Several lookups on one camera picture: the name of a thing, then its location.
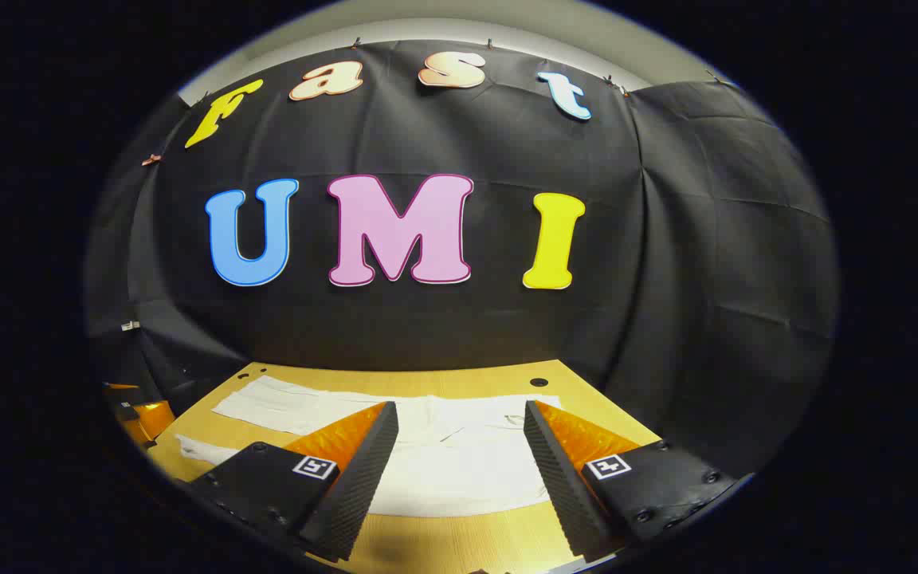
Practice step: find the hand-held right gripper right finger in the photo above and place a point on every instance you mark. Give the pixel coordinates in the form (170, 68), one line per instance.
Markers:
(559, 478)

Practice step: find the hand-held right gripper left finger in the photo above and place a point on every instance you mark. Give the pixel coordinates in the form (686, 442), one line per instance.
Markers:
(363, 478)

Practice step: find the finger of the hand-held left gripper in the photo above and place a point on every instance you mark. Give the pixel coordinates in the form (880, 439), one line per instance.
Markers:
(154, 418)

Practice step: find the white jeans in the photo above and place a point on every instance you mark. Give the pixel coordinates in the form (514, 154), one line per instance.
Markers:
(459, 462)

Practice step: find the black backdrop cloth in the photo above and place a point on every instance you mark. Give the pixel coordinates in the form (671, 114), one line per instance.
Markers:
(467, 343)

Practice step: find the red clip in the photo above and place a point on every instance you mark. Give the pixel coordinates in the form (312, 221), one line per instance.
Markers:
(151, 159)

